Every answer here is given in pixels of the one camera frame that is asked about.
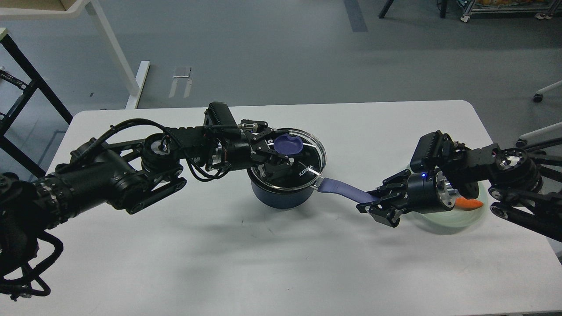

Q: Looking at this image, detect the glass pot lid purple knob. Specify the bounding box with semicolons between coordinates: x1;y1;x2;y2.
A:
250;128;327;192

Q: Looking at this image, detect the translucent green plate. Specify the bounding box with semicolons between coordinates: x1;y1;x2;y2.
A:
405;168;488;234

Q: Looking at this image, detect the dark blue saucepan purple handle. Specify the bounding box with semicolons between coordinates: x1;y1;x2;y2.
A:
247;169;382;209

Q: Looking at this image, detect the black metal rack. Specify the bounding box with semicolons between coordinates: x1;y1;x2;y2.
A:
0;28;73;178

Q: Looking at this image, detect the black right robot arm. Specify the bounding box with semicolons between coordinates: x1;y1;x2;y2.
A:
357;130;561;241

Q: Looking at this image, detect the metal wheeled cart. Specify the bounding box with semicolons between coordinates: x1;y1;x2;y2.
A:
458;0;561;23

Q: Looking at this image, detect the orange toy carrot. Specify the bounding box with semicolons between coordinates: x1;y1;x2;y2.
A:
455;197;483;211

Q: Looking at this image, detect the office chair base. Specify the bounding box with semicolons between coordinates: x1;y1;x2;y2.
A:
508;79;561;145

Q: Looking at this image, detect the white desk frame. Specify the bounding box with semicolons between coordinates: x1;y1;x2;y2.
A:
1;0;151;113

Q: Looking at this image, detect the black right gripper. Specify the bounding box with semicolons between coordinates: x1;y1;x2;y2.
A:
357;170;457;228

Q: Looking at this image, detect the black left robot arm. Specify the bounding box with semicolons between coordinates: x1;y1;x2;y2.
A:
1;102;292;301

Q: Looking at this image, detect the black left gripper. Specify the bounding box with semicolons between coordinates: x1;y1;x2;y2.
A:
215;120;295;183

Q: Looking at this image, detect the black furniture leg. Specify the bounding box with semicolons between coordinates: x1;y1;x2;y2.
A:
378;0;448;19

